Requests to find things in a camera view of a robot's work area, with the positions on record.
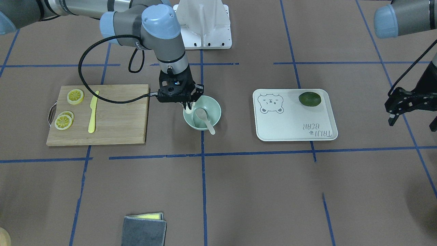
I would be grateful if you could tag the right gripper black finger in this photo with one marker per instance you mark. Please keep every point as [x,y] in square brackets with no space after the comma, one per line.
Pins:
[187,106]

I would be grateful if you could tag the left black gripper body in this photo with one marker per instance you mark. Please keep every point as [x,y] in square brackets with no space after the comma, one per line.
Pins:
[416,101]

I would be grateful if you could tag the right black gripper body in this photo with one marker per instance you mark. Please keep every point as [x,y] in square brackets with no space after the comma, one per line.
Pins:
[198,91]

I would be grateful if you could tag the white steamed bun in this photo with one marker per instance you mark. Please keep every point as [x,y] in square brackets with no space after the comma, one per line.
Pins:
[189,115]

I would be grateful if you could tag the white plastic spoon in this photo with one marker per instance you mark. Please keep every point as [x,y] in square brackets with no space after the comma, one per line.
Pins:
[202,115]

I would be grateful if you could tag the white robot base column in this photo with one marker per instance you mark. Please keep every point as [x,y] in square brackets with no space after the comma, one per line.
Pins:
[205,24]

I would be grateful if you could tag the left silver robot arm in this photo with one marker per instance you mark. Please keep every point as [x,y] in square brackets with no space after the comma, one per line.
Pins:
[404,17]

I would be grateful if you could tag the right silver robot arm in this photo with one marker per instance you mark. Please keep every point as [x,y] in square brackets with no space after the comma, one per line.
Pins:
[142,24]

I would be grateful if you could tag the mint green bowl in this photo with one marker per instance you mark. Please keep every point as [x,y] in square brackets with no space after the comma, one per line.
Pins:
[213,110]

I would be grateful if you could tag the yellow plastic knife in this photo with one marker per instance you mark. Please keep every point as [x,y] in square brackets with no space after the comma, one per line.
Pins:
[92,120]

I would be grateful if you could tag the cream bear tray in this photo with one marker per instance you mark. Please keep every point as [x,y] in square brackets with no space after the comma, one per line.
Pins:
[279,116]

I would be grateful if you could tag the lemon slice top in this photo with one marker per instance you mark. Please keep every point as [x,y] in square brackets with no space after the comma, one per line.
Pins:
[75,96]

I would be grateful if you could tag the lemon slice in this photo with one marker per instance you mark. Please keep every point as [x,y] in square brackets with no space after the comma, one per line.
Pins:
[63,122]
[69,113]
[75,96]

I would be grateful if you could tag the bamboo cutting board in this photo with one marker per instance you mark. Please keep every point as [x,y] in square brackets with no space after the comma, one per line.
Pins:
[116,124]

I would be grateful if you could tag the lemon slice middle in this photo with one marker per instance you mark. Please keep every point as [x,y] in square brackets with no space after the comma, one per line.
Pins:
[69,113]

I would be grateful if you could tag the green avocado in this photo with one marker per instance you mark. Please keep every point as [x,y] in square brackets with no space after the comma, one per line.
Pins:
[310,99]

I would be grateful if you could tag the lemon slice bottom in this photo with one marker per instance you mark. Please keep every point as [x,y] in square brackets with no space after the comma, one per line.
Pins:
[63,122]

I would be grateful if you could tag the grey folded cloth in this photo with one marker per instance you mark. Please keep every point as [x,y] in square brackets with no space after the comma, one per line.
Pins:
[144,230]

